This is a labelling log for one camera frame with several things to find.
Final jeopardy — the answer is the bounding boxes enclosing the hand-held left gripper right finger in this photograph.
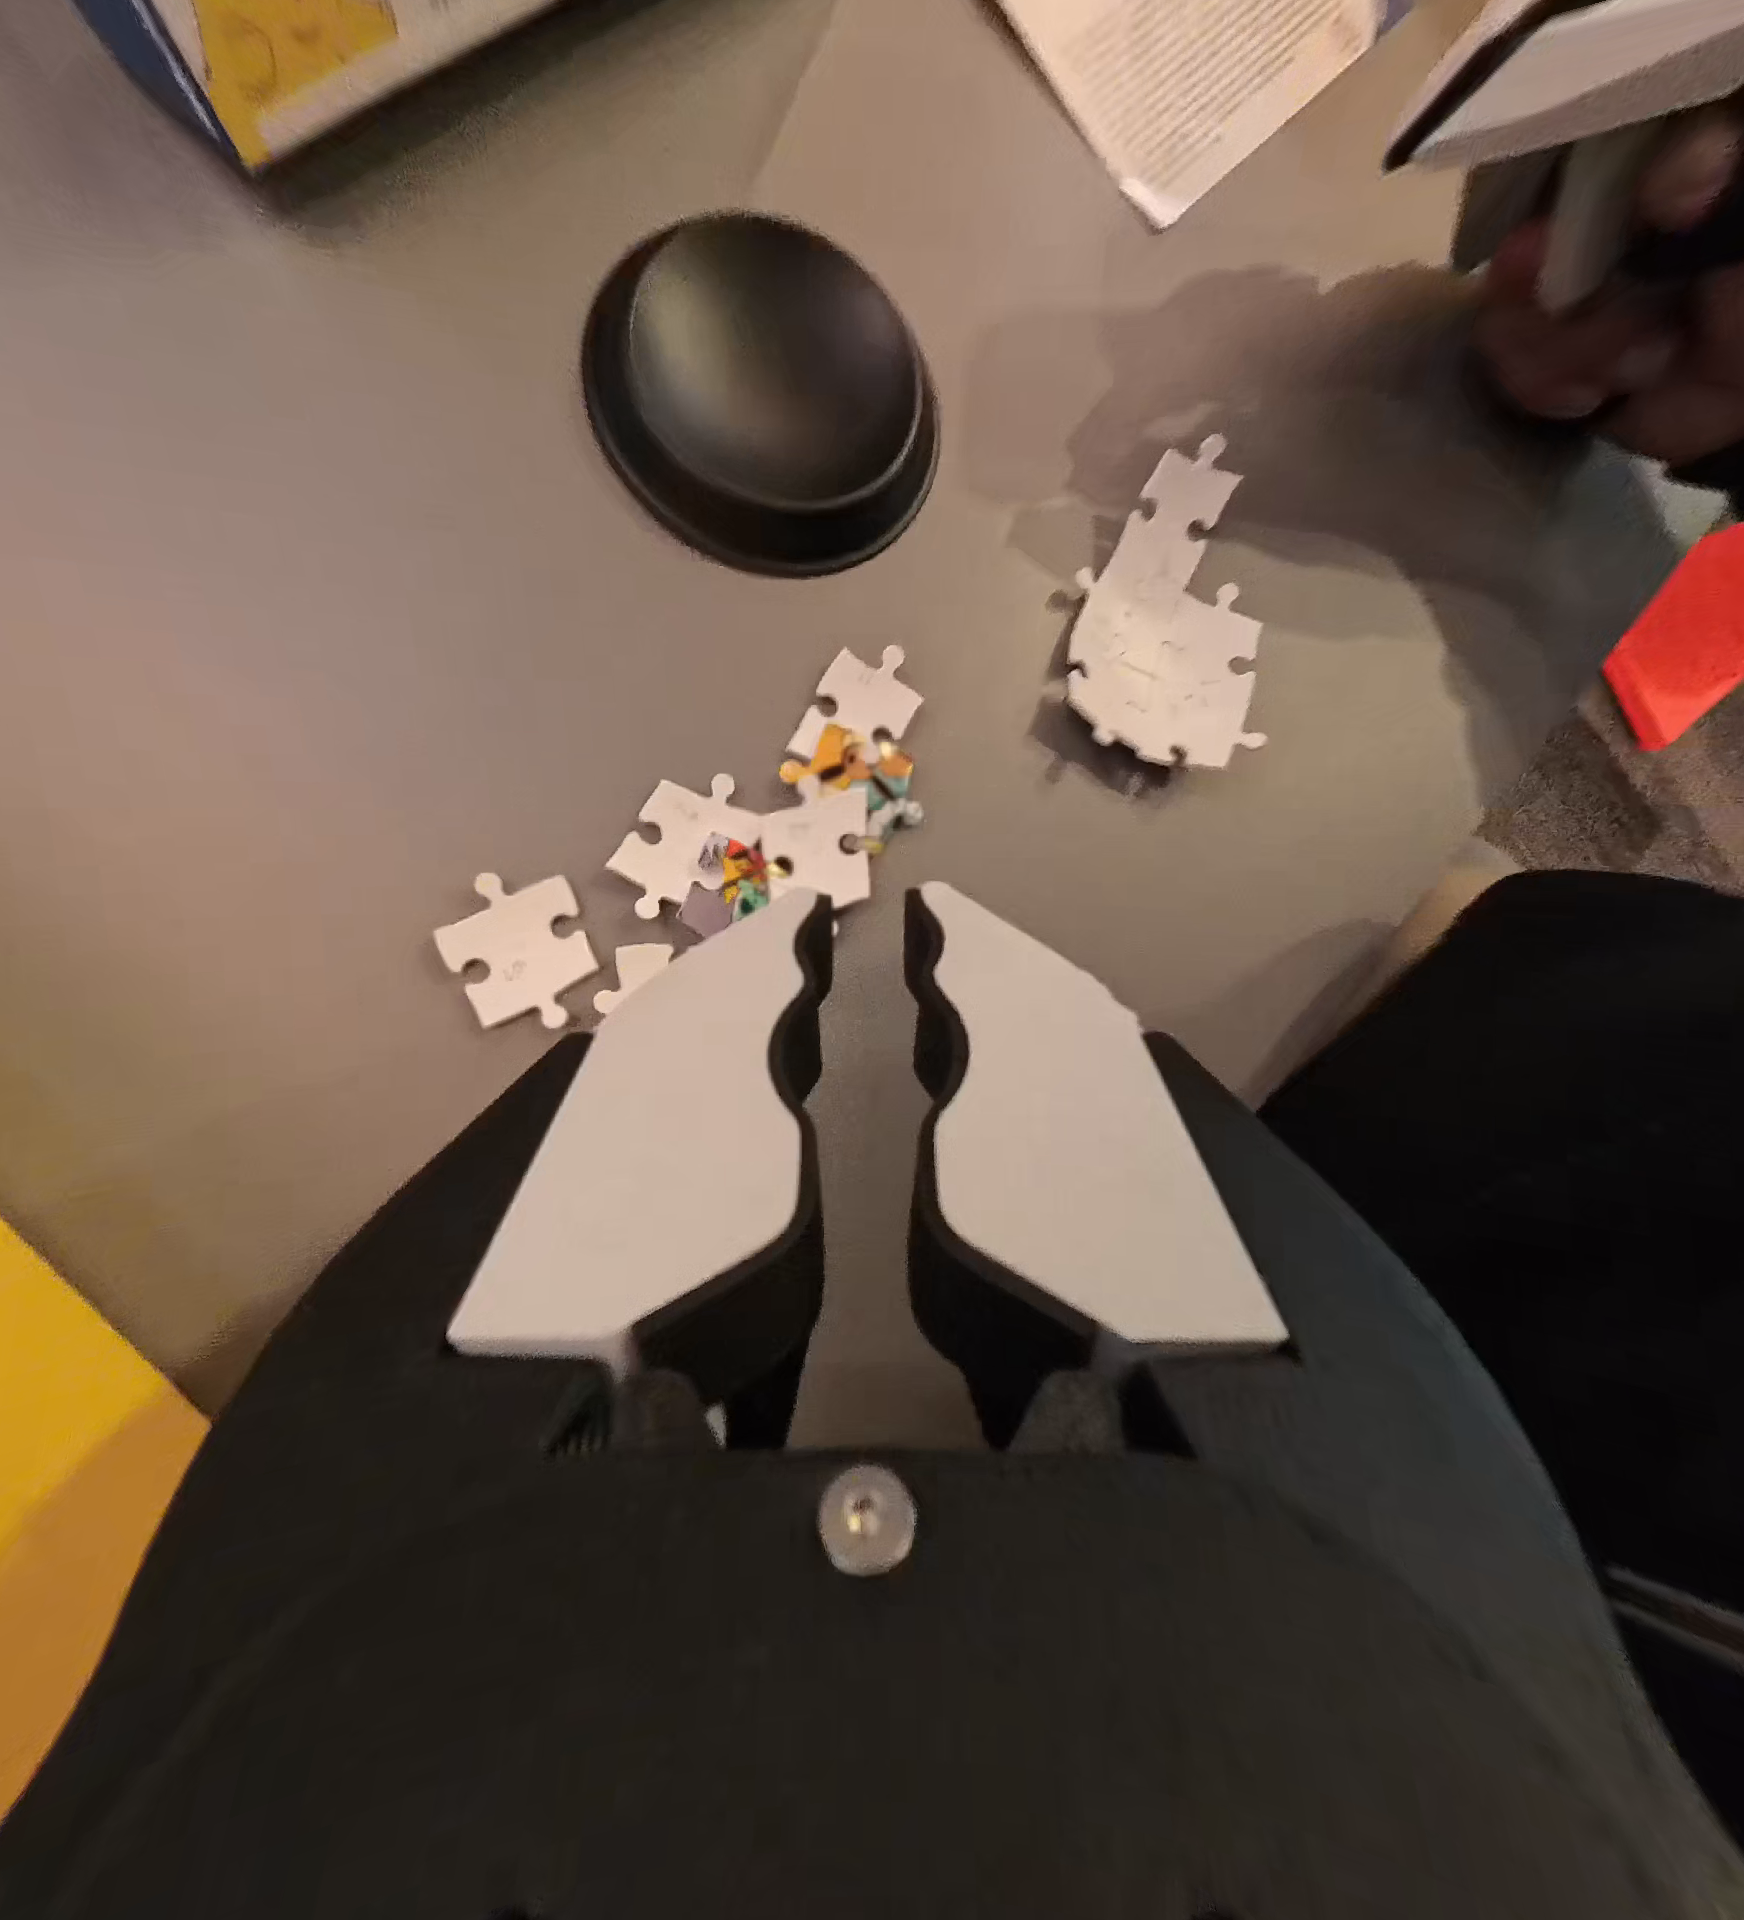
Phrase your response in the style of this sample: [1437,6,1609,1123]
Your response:
[901,882,1292,1454]

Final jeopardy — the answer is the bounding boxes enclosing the black round puzzle stand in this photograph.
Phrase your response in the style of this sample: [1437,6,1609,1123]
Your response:
[579,211,943,581]

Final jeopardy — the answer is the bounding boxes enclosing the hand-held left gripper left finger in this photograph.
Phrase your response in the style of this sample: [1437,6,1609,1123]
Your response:
[446,887,836,1454]

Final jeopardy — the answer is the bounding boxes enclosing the yellow plastic bin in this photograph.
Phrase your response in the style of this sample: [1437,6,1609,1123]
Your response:
[0,1132,214,1920]

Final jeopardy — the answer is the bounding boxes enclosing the person's beige trousers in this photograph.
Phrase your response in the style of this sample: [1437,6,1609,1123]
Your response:
[1389,848,1511,976]

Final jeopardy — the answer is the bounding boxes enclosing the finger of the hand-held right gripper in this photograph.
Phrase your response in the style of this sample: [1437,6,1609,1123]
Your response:
[1382,0,1744,174]
[1448,112,1676,320]

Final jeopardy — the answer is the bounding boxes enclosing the joined white puzzle section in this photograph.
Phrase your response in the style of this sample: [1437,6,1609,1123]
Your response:
[1064,436,1269,770]

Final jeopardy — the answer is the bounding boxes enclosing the white instruction sheet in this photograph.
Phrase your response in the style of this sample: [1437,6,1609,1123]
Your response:
[992,0,1391,230]

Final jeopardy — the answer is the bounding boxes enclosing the person's right hand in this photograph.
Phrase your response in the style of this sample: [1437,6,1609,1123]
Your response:
[1473,217,1744,470]

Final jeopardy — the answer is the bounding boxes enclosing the printed puzzle box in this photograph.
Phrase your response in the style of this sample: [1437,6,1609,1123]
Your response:
[68,0,558,179]

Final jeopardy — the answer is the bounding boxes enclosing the red floor object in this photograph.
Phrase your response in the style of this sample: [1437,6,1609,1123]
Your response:
[1600,516,1744,750]

